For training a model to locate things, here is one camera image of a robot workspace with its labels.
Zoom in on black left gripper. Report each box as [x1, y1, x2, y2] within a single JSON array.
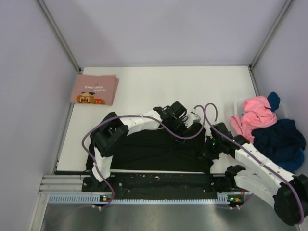
[[168, 117, 191, 143]]

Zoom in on black t shirt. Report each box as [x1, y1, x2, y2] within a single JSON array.
[[84, 118, 213, 174]]

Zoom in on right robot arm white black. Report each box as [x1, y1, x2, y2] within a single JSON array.
[[208, 123, 308, 226]]

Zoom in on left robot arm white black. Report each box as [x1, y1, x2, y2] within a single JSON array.
[[89, 101, 200, 191]]

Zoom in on pink crumpled t shirt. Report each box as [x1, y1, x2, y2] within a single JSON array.
[[231, 96, 278, 143]]

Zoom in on dark blue crumpled t shirt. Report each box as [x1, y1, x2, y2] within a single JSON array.
[[251, 91, 307, 162]]

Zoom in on white plastic laundry basket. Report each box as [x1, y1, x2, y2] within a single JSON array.
[[234, 99, 290, 120]]

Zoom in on folded pink t shirt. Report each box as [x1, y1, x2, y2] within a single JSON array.
[[70, 74, 119, 106]]

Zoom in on bright blue crumpled t shirt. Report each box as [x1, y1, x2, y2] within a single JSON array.
[[277, 148, 305, 173]]

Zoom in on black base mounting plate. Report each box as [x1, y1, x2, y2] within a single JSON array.
[[81, 172, 243, 200]]

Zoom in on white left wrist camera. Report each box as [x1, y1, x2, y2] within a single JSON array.
[[183, 109, 201, 128]]

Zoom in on light blue cable duct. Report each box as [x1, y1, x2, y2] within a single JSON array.
[[48, 193, 243, 204]]

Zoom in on right aluminium corner post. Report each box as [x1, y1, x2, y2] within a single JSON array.
[[249, 0, 295, 70]]

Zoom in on aluminium corner post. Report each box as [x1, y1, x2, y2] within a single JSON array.
[[249, 0, 295, 70], [35, 0, 82, 73]]

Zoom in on left aluminium corner post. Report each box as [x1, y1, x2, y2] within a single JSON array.
[[35, 0, 82, 73]]

